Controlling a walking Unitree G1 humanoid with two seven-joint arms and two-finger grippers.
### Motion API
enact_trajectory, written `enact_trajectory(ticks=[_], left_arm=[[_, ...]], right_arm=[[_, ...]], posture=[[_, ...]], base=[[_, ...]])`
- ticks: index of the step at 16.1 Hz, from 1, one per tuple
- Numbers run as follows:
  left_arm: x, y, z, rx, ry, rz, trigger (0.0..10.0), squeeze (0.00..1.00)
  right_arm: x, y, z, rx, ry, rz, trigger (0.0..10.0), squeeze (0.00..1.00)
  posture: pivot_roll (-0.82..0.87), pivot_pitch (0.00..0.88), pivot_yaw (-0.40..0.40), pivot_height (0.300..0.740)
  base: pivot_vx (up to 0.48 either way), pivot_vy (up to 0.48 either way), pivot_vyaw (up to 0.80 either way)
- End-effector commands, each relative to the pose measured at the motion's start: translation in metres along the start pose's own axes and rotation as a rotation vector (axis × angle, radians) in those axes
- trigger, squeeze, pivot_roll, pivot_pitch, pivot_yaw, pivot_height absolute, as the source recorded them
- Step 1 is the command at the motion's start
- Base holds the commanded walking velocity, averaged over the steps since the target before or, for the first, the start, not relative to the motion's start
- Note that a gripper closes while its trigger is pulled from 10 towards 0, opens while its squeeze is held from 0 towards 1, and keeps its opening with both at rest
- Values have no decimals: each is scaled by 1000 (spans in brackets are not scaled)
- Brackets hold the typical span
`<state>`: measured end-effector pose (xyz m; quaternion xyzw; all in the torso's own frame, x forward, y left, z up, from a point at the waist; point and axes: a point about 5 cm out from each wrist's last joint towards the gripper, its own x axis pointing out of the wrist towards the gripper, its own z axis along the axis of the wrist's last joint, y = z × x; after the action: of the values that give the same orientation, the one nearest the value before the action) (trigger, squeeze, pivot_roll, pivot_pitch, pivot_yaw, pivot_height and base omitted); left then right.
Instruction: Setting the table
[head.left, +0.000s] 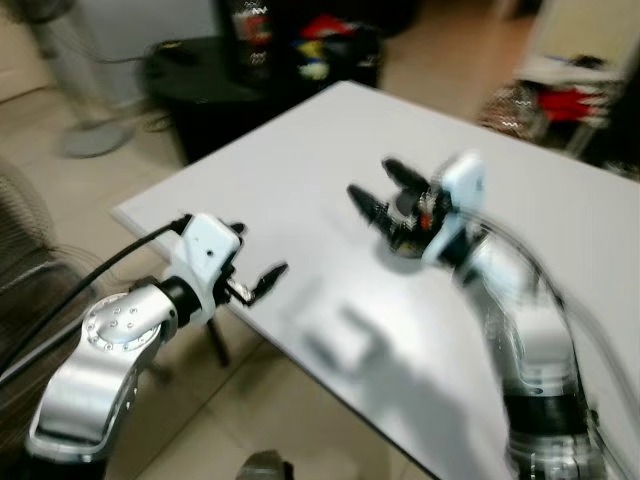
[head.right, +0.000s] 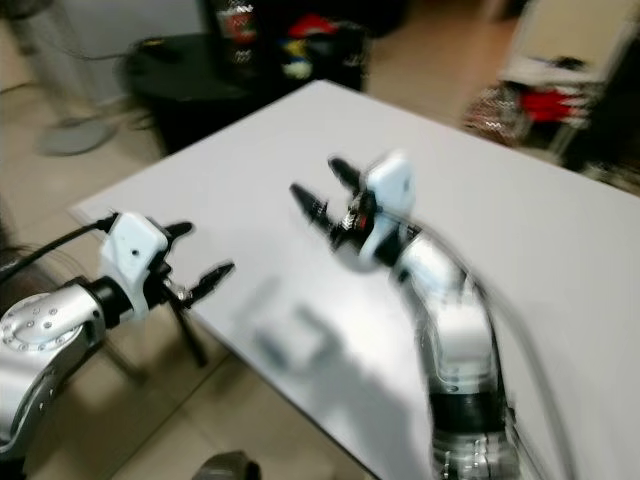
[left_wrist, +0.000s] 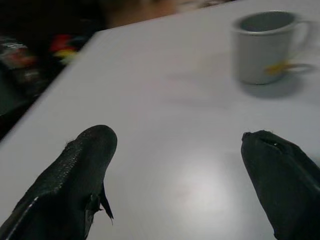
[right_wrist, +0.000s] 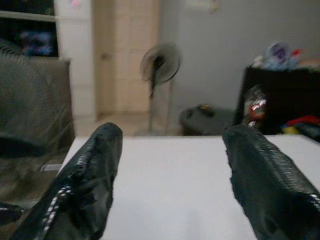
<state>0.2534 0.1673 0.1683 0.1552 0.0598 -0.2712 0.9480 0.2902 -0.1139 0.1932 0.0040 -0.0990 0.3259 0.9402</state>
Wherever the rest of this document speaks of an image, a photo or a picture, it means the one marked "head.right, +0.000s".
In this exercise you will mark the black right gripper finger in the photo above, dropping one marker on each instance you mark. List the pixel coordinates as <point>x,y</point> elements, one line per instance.
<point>310,208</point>
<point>345,172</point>

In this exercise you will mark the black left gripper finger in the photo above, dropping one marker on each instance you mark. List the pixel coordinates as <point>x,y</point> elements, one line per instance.
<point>215,277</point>
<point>178,230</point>

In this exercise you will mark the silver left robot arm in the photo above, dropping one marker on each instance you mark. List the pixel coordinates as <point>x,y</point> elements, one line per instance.
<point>40,340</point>

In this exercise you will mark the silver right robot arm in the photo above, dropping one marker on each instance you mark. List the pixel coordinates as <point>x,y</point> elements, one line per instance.
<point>460,340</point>

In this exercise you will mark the black table leg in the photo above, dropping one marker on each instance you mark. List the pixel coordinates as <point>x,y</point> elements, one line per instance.
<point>190,335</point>

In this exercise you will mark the grey standing floor fan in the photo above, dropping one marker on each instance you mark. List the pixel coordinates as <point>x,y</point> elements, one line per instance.
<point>75,135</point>

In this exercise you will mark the patterned woven basket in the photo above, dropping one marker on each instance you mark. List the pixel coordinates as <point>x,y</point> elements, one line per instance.
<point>490,108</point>

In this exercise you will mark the dark bottle with red label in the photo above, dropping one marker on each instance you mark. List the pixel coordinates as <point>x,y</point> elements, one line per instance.
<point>242,25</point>

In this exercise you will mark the small black device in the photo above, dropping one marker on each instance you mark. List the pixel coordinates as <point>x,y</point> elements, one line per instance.
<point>157,50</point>

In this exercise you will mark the dark shelf unit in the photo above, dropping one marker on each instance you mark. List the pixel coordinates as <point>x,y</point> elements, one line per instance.
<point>605,135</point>

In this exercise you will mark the white rack with cream board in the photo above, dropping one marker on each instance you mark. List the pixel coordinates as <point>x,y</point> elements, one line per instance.
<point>570,35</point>

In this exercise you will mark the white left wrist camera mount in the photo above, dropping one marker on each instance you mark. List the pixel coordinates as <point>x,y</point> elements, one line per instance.
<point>135,245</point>

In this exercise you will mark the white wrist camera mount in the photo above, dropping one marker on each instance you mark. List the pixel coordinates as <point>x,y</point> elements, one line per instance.
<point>135,245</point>
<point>390,195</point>

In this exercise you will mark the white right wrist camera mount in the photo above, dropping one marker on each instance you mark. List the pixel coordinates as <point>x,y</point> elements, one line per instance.
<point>390,195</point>

